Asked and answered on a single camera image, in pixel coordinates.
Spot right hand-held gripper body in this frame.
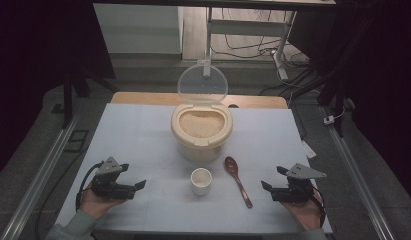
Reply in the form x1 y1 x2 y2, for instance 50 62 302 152
270 162 328 205

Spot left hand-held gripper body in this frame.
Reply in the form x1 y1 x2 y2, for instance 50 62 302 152
91 156 135 201

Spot brown wooden spoon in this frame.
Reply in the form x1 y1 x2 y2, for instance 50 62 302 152
224 155 254 210

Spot beige rice container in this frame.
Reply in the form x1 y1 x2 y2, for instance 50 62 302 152
170 103 234 164

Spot rice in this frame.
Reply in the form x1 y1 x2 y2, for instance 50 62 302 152
178 110 226 139

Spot person's left hand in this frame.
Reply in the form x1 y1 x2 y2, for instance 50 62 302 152
78 187 128 220

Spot person's right hand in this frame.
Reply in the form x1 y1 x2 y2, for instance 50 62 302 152
281 191 325 232

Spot white paper tag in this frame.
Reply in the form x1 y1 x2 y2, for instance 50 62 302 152
301 139 318 160

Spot pale table mat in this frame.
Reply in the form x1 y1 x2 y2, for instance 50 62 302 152
54 102 333 234

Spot white cup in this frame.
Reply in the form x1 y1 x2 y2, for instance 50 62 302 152
190 167 213 197

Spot wooden table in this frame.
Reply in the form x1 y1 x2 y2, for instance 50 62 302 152
111 91 289 110

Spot black tripod stand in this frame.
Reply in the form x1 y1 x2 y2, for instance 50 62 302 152
61 64 118 130

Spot clear round container lid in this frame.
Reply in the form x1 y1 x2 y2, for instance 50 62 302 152
177 63 229 104

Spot left hand-held gripper black cable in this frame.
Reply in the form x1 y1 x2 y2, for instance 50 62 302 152
75 161 105 212

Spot hand-held gripper black cable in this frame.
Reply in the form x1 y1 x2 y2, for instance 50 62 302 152
311 187 327 228
75 161 105 212

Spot right hand-held gripper black cable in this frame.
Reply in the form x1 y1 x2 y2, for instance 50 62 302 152
311 187 327 228

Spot aluminium rail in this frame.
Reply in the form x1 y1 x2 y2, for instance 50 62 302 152
321 105 397 240
0 111 83 240

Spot black stand with cables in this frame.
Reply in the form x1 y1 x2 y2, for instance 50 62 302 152
289 64 349 138

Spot black floor cables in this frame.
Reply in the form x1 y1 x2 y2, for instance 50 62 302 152
211 8 311 98

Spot white desk frame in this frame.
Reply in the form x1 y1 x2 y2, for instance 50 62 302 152
202 6 298 81

